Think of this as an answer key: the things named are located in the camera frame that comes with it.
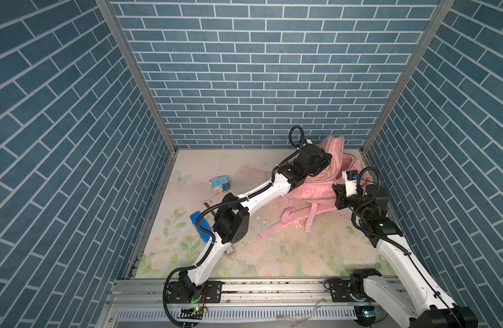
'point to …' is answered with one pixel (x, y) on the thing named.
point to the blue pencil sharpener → (221, 182)
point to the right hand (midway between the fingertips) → (336, 186)
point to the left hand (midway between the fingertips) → (341, 156)
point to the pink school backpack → (316, 193)
